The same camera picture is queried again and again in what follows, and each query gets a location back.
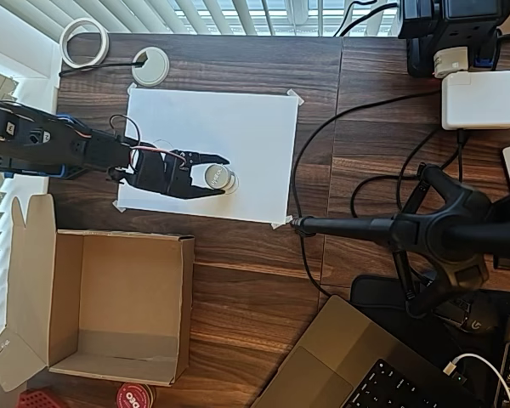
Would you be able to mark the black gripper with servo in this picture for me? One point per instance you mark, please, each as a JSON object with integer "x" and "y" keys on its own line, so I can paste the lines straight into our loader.
{"x": 175, "y": 178}

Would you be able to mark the small jar with silver lid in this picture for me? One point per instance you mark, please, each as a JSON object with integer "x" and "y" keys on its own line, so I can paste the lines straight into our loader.
{"x": 216, "y": 175}

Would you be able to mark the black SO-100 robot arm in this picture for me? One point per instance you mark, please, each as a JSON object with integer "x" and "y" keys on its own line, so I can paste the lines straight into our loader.
{"x": 34, "y": 144}

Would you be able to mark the open brown cardboard box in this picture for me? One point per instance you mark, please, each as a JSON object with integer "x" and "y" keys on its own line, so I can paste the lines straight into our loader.
{"x": 123, "y": 289}

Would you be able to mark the white paper sheet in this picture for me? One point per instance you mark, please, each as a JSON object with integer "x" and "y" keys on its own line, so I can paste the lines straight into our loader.
{"x": 238, "y": 127}

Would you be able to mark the masking tape piece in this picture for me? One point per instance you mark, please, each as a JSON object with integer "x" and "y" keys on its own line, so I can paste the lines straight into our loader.
{"x": 132, "y": 88}
{"x": 280, "y": 223}
{"x": 295, "y": 98}
{"x": 120, "y": 207}

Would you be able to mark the masking tape roll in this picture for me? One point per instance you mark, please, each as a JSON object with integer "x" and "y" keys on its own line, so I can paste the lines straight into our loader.
{"x": 64, "y": 44}

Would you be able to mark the black desk mat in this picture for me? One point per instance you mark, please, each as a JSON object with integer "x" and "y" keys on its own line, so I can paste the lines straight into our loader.
{"x": 374, "y": 293}

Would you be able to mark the grey laptop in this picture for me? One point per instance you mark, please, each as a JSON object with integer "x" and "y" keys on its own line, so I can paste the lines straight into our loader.
{"x": 323, "y": 357}

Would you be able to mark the red round lid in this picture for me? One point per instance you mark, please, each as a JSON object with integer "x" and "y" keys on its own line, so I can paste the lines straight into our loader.
{"x": 132, "y": 397}

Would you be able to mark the black tripod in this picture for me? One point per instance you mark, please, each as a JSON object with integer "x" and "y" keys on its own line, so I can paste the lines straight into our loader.
{"x": 442, "y": 229}

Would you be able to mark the small white plug adapter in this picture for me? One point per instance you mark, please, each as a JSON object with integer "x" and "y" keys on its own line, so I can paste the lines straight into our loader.
{"x": 450, "y": 61}

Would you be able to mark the red perforated base block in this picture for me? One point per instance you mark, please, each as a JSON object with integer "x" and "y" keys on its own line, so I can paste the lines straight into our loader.
{"x": 36, "y": 399}

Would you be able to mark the large white power adapter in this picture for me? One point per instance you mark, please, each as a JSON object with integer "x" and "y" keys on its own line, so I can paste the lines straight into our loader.
{"x": 480, "y": 100}

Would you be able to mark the blue and black plug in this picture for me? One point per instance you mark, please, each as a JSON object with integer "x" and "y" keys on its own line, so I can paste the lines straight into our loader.
{"x": 484, "y": 59}

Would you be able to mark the black power strip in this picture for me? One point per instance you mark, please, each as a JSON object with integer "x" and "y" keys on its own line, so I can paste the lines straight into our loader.
{"x": 472, "y": 27}

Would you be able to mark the black computer mouse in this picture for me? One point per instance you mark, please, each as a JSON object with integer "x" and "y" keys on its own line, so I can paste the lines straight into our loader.
{"x": 478, "y": 323}

